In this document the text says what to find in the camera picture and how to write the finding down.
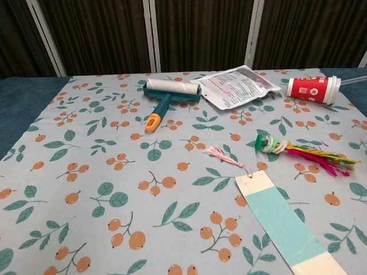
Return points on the red paper cup white lid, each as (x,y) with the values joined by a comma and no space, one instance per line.
(308,89)

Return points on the clear plastic straw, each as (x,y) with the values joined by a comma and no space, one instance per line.
(354,80)

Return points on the fruit and leaf patterned tablecloth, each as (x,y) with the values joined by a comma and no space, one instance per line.
(94,160)

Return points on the dark blue table cover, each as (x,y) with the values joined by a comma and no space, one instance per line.
(20,97)

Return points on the colourful feather shuttlecock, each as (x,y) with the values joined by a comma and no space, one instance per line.
(308,154)

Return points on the cream teal bookmark pink tassel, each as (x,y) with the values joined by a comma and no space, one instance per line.
(281,217)

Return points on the clear printed plastic pouch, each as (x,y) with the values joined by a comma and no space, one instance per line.
(235,86)

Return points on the dark screen panel white frame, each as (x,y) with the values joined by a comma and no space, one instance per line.
(203,31)
(309,31)
(97,34)
(14,37)

